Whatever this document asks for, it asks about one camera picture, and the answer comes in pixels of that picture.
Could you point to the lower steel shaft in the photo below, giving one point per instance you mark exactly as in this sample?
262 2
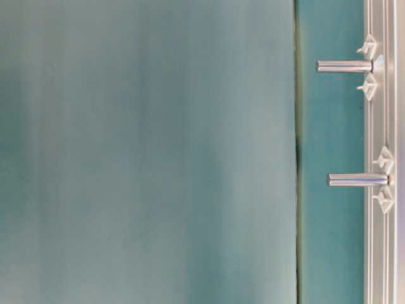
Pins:
357 179

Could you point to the steel shaft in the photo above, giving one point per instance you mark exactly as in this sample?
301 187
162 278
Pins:
357 179
344 66

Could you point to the upper steel shaft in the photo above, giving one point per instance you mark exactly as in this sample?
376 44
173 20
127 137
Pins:
344 66

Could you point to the green table mat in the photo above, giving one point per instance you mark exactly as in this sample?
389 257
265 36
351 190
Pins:
329 139

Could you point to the translucent plastic clip lowest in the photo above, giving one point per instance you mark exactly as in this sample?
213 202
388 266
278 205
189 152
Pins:
385 199

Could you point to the translucent plastic clip topmost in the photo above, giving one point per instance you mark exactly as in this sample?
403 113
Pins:
368 48

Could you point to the aluminium extrusion rail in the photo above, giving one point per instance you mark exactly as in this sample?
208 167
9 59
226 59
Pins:
384 126

